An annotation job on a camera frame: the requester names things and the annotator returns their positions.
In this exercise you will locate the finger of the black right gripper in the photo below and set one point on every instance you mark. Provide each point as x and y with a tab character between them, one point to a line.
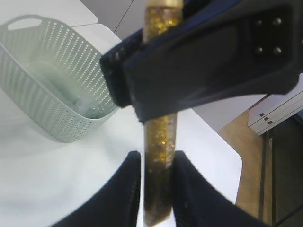
112	65
229	48

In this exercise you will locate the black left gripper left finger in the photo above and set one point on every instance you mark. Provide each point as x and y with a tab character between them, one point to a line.
116	204

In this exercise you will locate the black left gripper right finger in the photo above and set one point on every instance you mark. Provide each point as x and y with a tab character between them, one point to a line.
198	204

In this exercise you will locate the clear plastic sheet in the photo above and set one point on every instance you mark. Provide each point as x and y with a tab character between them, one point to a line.
86	108

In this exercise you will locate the gold glitter marker pen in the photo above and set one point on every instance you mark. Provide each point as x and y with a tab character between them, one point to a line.
159	134

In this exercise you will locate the green woven plastic basket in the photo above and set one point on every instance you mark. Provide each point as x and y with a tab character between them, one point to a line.
43	64

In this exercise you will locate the white drawer cabinet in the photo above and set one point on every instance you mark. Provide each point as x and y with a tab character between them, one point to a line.
273	110

